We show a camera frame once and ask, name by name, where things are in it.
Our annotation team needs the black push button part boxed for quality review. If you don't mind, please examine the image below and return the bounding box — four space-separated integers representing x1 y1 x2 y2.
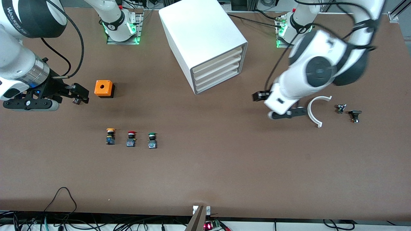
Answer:
348 110 363 124

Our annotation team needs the white curved plastic piece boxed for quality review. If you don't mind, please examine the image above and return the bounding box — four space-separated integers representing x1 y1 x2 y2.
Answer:
307 96 332 128

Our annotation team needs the circuit board with red light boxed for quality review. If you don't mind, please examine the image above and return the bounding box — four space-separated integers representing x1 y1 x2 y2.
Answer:
204 220 223 231

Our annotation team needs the grey support beam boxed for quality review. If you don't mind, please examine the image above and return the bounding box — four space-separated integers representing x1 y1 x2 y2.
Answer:
185 205 207 231

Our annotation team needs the orange button enclosure box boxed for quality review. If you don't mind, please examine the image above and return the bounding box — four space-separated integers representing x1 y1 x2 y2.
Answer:
94 80 115 98

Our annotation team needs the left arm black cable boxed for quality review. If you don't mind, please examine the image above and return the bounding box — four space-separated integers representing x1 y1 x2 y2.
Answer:
264 0 376 93

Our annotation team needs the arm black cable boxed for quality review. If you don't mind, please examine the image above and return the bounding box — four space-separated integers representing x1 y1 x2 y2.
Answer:
40 0 84 79
264 0 376 93

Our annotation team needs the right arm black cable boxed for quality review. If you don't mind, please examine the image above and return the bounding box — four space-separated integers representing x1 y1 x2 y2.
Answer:
40 0 84 79

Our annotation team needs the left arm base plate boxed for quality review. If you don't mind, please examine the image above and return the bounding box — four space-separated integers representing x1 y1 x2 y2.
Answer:
275 14 297 48

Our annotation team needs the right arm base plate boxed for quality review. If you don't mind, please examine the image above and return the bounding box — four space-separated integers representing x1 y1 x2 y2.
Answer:
107 12 143 45

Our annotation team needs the thin black cable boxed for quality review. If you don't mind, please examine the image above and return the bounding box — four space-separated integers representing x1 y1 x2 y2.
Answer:
225 13 283 29

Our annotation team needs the black looped cable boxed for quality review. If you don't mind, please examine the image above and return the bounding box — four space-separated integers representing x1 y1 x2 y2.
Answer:
43 187 78 214

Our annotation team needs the tangled cable bundle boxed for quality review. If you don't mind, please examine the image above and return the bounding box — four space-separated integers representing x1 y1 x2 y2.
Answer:
0 210 193 231

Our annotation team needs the aluminium frame profile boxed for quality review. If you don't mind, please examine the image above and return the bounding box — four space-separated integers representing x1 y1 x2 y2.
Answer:
387 0 411 21

